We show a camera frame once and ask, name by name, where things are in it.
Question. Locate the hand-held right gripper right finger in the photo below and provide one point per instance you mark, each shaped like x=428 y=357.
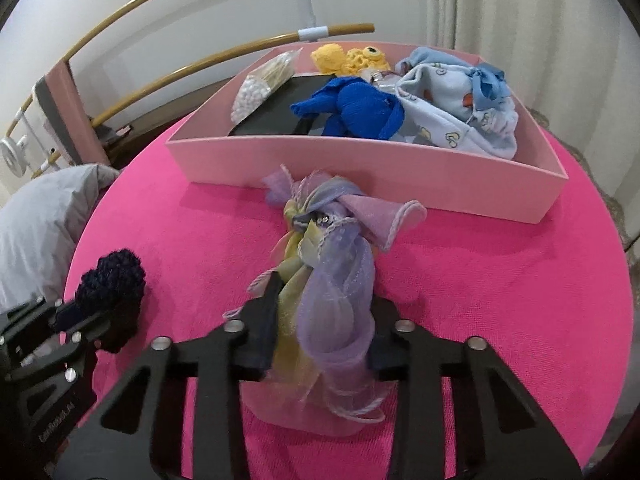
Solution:
x=382 y=355

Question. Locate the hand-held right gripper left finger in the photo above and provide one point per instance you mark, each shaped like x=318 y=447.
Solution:
x=262 y=345

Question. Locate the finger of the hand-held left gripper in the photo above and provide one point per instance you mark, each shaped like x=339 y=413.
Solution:
x=75 y=344
x=65 y=314

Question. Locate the navy crochet hat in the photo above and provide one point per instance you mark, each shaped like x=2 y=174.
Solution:
x=115 y=280

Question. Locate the pink transparent plastic bag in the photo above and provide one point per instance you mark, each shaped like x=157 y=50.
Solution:
x=280 y=405

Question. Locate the purple organza scarf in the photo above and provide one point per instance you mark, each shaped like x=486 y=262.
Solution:
x=335 y=280

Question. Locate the pink cardboard box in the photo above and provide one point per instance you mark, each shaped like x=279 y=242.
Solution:
x=350 y=165

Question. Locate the printed baby cloth blue ribbon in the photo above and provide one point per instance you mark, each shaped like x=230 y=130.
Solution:
x=440 y=110

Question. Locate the blue knit cloth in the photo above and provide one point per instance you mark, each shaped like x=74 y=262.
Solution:
x=350 y=105

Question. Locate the bag of cotton swabs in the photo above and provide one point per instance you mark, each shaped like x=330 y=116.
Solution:
x=255 y=90

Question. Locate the yellow crochet fish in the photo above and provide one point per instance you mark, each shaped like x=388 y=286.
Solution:
x=332 y=57

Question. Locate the light blue fleece cloth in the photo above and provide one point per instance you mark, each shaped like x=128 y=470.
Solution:
x=425 y=55

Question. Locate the grey pillow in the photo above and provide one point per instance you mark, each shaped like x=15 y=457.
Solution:
x=40 y=230

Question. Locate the white round clamp fixture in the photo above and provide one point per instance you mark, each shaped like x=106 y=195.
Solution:
x=11 y=155

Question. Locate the pink upholstered board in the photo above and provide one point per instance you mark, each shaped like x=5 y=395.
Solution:
x=75 y=110

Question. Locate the black fabric pouch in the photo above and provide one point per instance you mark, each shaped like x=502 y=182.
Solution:
x=280 y=105

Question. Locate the cream curtain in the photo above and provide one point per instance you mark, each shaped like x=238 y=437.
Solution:
x=525 y=10

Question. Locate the short wooden barre rail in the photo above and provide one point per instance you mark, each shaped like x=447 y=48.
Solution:
x=200 y=62

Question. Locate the long wooden barre rail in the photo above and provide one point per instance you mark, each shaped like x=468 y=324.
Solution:
x=125 y=5

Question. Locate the white barre post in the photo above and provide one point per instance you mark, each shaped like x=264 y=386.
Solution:
x=312 y=33

